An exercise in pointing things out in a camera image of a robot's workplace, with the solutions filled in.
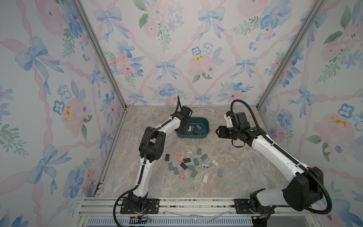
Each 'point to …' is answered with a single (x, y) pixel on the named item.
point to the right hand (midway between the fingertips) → (221, 130)
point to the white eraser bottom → (205, 179)
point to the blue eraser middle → (196, 161)
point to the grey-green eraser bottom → (194, 173)
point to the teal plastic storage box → (202, 124)
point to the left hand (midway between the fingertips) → (185, 124)
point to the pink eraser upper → (178, 153)
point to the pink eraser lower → (181, 158)
